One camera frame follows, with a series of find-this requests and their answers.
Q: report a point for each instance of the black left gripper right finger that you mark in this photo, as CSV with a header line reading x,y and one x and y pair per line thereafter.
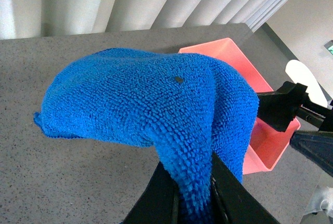
x,y
231,202

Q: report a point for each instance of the white pleated curtain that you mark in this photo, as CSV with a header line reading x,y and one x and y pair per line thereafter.
x,y
36,18

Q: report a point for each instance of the white rounded object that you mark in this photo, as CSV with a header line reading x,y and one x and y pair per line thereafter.
x,y
300,73

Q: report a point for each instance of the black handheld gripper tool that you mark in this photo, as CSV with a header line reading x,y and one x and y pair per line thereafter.
x,y
279,108

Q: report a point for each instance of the blue microfiber cloth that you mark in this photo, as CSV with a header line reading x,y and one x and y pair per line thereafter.
x,y
187,106

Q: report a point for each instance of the pink plastic bin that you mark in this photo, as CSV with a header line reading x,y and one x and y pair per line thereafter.
x,y
266,144

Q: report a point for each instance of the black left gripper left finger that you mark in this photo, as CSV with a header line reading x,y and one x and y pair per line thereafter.
x,y
159,202

